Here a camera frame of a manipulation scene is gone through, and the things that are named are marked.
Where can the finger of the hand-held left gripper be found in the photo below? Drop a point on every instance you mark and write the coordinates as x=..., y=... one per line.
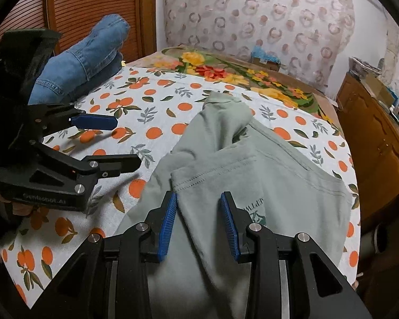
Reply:
x=113, y=165
x=93, y=122

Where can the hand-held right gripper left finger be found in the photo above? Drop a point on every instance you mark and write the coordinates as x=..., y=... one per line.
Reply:
x=166, y=229

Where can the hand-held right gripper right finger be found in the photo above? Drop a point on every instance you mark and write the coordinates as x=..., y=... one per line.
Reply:
x=229, y=229

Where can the grey-green pants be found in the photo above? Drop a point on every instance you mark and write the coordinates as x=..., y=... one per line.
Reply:
x=252, y=172

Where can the person's left hand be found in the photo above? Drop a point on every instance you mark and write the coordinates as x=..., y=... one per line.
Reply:
x=21, y=208

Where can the orange print bedsheet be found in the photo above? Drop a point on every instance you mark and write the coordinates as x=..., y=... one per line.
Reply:
x=153, y=106

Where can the folded blue jeans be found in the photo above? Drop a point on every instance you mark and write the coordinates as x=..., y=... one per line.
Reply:
x=86, y=53

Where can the floral blanket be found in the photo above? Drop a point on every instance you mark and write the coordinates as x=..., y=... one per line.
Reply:
x=219, y=69

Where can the small cardboard box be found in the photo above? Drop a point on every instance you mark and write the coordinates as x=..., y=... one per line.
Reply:
x=267, y=64

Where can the wooden sideboard cabinet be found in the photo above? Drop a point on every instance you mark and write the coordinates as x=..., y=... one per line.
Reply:
x=369, y=133

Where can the blue crumpled cloth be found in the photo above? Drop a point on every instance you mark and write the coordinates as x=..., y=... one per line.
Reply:
x=262, y=52

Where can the open cardboard box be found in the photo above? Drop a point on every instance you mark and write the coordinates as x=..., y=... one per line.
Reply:
x=380, y=88

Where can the sheer lace curtain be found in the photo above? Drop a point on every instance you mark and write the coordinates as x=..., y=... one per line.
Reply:
x=395, y=43

